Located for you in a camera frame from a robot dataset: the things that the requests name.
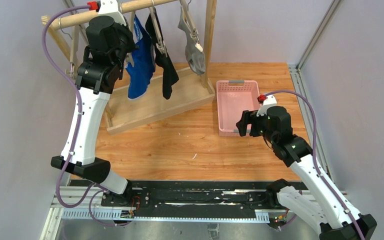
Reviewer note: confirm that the wooden hanger with grey underwear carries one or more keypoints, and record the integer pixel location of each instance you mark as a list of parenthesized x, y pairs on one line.
[(192, 28)]

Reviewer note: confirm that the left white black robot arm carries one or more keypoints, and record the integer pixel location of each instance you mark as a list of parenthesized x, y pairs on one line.
[(110, 40)]

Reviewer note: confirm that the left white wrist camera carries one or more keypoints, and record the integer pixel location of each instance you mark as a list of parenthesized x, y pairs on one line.
[(112, 9)]

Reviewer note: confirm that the aluminium frame post right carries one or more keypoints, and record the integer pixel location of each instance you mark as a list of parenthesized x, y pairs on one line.
[(299, 84)]

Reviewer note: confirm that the wooden hanger with black underwear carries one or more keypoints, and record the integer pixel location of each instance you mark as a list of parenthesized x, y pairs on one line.
[(160, 44)]

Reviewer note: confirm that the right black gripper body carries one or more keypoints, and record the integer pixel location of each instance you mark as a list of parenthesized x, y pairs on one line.
[(247, 122)]

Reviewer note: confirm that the black underwear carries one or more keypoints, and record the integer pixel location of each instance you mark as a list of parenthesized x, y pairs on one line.
[(170, 75)]

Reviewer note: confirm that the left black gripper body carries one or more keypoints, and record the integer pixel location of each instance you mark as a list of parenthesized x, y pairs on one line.
[(125, 46)]

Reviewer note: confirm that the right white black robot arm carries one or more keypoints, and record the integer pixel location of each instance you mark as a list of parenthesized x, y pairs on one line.
[(331, 216)]

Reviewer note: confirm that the wooden clip hanger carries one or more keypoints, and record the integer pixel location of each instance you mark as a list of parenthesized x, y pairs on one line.
[(129, 57)]

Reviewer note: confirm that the blue white underwear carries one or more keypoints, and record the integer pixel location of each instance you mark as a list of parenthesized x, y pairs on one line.
[(143, 67)]

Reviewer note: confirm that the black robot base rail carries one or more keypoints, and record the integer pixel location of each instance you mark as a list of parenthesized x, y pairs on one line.
[(186, 199)]

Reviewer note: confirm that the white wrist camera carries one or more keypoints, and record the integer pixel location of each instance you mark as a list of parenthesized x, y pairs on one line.
[(266, 102), (112, 9)]

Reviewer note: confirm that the grey underwear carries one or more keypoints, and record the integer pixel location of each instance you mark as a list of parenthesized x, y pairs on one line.
[(194, 57)]

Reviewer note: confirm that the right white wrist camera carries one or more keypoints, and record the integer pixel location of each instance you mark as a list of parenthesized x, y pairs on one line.
[(266, 102)]

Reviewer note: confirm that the pink plastic basket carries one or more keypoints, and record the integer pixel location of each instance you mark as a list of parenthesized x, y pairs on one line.
[(233, 97)]

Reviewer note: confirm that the wooden clothes rack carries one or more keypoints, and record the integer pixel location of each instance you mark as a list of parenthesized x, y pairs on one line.
[(193, 91)]

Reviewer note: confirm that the empty wooden hanger left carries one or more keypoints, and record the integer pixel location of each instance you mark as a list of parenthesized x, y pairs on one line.
[(73, 60)]

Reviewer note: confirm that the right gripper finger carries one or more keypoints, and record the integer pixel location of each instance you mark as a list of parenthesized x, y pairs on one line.
[(249, 117), (242, 127)]

